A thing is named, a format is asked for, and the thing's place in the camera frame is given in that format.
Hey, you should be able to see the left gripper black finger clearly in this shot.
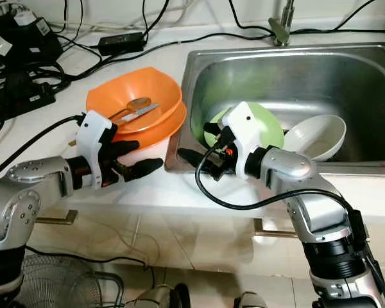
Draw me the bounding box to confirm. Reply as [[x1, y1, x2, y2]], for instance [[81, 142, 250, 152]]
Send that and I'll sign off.
[[122, 157, 166, 185], [112, 139, 142, 158]]

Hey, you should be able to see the orange plastic bowl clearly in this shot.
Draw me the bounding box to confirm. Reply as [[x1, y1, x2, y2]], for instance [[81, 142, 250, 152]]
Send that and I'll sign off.
[[85, 66, 184, 136]]

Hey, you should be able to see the black battery charger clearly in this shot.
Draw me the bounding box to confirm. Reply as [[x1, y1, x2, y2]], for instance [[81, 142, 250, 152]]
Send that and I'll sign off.
[[0, 5, 65, 69]]

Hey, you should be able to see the light green plate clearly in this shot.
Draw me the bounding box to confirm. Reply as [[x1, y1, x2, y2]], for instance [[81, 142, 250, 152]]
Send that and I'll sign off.
[[191, 101, 287, 156]]

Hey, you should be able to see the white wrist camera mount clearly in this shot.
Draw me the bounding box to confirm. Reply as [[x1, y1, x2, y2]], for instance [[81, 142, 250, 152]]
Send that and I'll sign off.
[[74, 110, 116, 189], [221, 101, 267, 178]]

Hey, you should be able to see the metal faucet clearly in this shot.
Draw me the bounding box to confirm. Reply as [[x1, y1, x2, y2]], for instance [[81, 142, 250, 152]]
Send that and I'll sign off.
[[268, 0, 296, 47]]

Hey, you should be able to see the grey right robot foot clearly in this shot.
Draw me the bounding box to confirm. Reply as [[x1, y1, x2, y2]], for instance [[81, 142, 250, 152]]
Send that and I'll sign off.
[[234, 291, 268, 308]]

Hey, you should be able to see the black plug adapter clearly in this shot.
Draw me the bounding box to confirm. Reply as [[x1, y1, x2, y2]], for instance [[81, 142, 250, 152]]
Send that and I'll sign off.
[[4, 70, 33, 98]]

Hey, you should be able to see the golden spoon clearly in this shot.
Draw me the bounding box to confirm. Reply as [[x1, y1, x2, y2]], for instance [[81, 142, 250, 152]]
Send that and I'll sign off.
[[115, 96, 153, 120]]

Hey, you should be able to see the flat black power adapter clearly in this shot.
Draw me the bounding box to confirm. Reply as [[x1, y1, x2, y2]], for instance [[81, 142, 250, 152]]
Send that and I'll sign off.
[[97, 31, 146, 56]]

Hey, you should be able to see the metal drawer handle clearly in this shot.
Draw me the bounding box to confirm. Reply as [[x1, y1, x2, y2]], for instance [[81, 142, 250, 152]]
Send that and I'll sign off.
[[253, 218, 297, 240], [35, 210, 80, 226]]

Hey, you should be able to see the white ceramic bowl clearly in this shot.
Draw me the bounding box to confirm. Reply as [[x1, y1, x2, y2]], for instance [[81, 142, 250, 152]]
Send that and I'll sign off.
[[282, 114, 348, 162]]

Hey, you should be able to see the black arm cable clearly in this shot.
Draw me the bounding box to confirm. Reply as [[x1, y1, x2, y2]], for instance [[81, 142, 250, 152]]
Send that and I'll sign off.
[[194, 144, 357, 214], [0, 114, 85, 182]]

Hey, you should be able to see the orange plastic plate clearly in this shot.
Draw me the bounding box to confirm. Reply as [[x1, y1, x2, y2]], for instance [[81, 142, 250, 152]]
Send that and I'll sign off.
[[83, 101, 187, 146]]

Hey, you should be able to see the black power strip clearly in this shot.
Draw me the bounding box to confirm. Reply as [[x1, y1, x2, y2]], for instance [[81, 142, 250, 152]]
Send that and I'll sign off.
[[0, 82, 58, 127]]

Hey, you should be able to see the grey robot foot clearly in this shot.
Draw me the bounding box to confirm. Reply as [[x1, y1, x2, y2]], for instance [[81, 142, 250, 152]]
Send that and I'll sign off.
[[128, 282, 197, 308], [234, 291, 268, 308]]

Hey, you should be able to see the stainless steel sink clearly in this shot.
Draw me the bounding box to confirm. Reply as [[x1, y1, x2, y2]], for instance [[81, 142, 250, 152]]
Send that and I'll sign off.
[[164, 41, 385, 176]]

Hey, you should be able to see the grey left robot foot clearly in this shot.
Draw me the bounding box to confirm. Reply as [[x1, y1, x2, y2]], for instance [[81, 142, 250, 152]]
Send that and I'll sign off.
[[128, 282, 197, 308]]

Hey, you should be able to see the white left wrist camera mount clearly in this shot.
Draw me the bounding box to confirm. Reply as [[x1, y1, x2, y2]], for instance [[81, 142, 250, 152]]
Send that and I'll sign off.
[[74, 110, 116, 189]]

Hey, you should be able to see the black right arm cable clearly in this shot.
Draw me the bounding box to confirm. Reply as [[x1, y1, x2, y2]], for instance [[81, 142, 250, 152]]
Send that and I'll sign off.
[[194, 144, 357, 214]]

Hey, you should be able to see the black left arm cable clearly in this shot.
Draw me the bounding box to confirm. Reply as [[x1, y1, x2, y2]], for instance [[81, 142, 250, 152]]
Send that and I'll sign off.
[[0, 114, 85, 182]]

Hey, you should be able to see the silver metal fork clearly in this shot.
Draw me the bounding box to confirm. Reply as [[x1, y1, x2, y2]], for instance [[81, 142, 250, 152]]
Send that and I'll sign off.
[[121, 103, 160, 124]]

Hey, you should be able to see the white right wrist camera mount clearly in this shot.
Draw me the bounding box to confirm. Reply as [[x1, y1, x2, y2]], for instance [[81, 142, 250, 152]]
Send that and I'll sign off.
[[221, 101, 267, 178]]

